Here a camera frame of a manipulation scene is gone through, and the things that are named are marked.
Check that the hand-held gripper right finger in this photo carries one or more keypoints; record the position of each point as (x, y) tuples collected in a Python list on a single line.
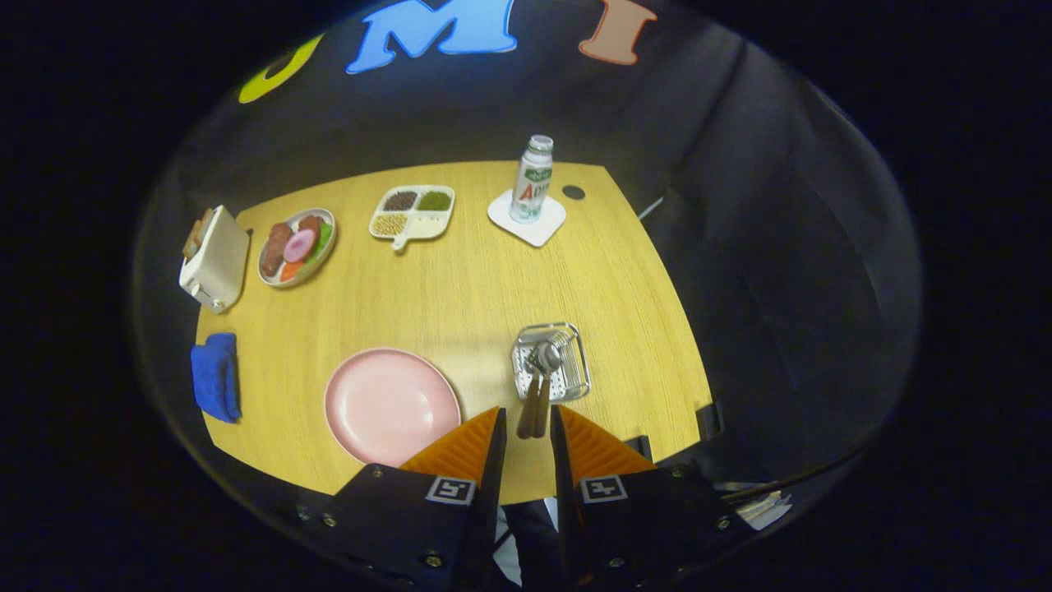
[(560, 460)]

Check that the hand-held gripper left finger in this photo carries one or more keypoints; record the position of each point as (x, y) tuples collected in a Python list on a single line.
[(493, 460)]

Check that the black table clamp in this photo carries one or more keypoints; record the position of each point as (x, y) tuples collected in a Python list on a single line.
[(639, 448), (710, 419)]

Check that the pink round plate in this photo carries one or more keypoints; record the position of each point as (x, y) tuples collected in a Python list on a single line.
[(386, 407)]

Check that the stack of papers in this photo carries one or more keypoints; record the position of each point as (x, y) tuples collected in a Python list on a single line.
[(764, 510)]

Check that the white square coaster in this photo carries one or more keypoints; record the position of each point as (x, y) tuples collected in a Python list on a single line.
[(534, 232)]

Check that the divided dish of beans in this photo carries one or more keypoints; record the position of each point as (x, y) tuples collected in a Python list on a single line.
[(411, 215)]

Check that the black table grommet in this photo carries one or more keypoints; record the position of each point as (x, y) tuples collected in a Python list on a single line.
[(574, 192)]

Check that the white drink bottle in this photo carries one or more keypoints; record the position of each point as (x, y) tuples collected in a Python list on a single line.
[(532, 185)]

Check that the oval plate of food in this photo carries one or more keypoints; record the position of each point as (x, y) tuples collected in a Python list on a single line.
[(296, 247)]

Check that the blue cloth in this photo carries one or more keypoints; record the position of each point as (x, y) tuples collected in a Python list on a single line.
[(214, 378)]

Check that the white toaster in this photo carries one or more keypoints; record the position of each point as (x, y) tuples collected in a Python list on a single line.
[(220, 263)]

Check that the brown toast slice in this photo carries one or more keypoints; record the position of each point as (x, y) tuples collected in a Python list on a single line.
[(197, 234)]

